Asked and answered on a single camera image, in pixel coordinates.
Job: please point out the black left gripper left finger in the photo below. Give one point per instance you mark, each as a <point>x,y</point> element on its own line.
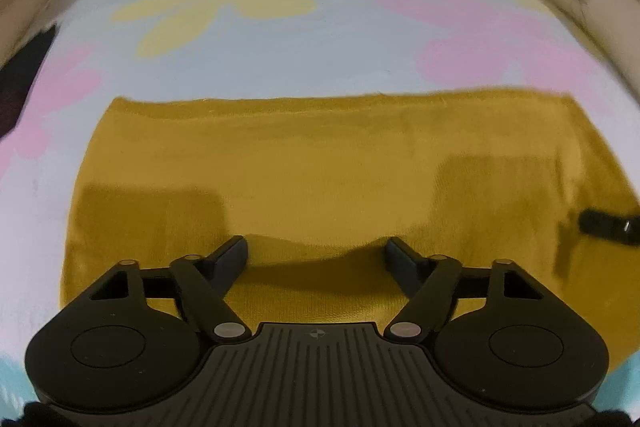
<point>202,283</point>

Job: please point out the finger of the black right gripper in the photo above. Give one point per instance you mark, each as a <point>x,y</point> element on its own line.
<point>614,228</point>

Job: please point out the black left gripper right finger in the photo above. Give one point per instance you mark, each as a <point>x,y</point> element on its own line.
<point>428,283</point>

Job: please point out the mustard yellow knit garment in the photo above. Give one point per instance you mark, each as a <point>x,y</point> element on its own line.
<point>317,185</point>

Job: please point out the dark maroon folded garment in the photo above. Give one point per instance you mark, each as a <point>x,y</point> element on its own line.
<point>18,75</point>

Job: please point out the floral pastel bed blanket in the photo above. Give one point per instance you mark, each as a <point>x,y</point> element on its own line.
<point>167,51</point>

